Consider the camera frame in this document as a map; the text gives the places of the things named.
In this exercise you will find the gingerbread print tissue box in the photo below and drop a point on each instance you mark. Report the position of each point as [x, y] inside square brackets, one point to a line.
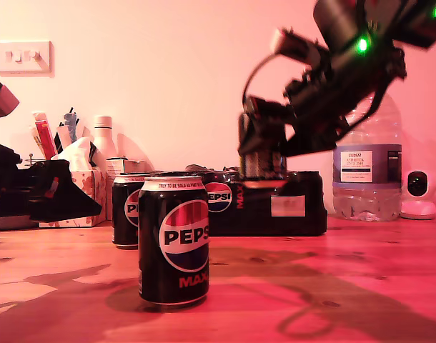
[93, 186]

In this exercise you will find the white bottle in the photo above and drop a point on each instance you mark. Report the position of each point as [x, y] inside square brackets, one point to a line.
[103, 139]

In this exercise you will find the white light switch plate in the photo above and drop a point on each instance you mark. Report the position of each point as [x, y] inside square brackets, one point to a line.
[24, 58]

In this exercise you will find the white tissue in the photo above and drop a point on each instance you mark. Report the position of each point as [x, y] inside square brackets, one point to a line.
[73, 153]

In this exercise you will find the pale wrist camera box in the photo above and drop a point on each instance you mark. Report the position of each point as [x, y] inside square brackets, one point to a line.
[1, 101]
[296, 46]

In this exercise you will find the black Pepsi Max can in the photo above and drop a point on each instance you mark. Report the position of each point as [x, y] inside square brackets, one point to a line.
[173, 236]
[125, 214]
[262, 168]

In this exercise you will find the large clear water bottle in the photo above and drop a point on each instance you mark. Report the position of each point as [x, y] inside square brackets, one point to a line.
[368, 168]

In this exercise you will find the pale yellow packet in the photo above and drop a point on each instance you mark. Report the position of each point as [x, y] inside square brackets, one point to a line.
[34, 141]

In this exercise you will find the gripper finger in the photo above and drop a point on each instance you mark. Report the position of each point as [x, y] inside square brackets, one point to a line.
[248, 135]
[60, 200]
[314, 141]

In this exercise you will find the small white carton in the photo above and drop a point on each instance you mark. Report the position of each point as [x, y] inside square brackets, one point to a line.
[117, 166]

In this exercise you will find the white paper packet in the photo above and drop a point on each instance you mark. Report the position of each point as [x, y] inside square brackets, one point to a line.
[63, 137]

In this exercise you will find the black Pepsi Max multipack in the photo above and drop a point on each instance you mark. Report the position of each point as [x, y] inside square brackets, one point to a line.
[253, 221]

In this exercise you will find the small white round camera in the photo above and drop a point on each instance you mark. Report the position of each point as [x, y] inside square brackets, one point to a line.
[418, 211]

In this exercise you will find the red and white packet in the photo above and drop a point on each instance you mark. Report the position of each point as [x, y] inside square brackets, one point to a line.
[46, 141]

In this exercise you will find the black striped packet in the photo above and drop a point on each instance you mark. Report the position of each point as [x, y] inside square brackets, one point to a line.
[93, 155]

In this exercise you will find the blue patterned packet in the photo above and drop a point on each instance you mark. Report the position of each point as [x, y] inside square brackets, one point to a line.
[71, 125]

